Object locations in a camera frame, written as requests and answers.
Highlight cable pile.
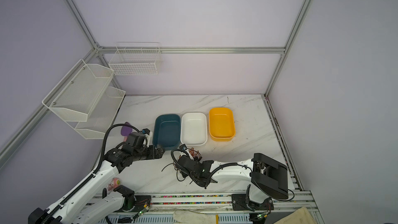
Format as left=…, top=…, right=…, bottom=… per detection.
left=161, top=147, right=203, bottom=183

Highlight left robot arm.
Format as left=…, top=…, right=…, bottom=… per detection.
left=28, top=123, right=165, bottom=224

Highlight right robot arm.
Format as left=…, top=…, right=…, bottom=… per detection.
left=171, top=145, right=295, bottom=224

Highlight white plastic bin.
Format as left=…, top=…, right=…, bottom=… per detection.
left=180, top=112, right=208, bottom=146

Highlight teal plastic bin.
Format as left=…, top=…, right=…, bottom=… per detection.
left=152, top=114, right=181, bottom=150

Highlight purple pink spatula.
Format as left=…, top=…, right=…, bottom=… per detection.
left=120, top=122, right=133, bottom=142

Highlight yellow plastic bin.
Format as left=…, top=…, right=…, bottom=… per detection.
left=209, top=107, right=236, bottom=142

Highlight small pink toy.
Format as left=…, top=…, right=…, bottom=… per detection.
left=107, top=177, right=121, bottom=191

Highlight white mesh two-tier shelf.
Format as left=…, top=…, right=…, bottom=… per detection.
left=42, top=60, right=125, bottom=140

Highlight beige cloth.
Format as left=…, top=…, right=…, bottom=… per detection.
left=277, top=207, right=316, bottom=224

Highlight white wire basket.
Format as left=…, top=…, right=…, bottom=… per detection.
left=108, top=42, right=163, bottom=76

